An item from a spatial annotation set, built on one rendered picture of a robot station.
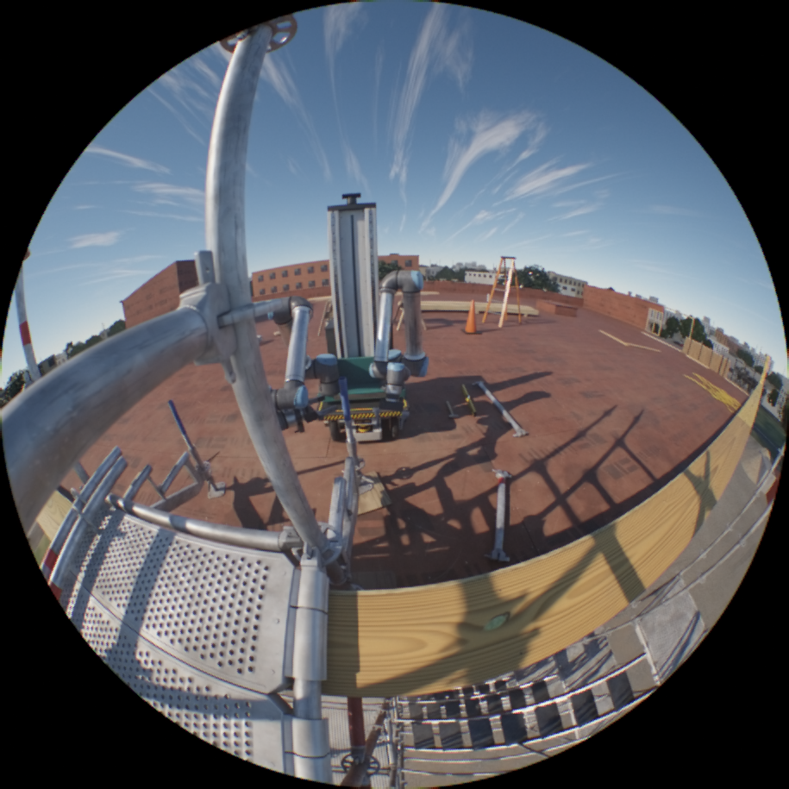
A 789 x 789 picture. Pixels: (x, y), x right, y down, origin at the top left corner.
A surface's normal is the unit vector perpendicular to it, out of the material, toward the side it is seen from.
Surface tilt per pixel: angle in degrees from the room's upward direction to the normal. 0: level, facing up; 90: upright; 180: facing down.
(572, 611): 0
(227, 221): 90
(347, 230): 90
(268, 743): 0
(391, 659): 0
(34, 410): 56
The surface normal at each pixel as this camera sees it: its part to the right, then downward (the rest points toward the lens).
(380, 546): -0.02, -0.88
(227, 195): 0.72, 0.32
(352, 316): 0.09, 0.47
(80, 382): 0.88, -0.44
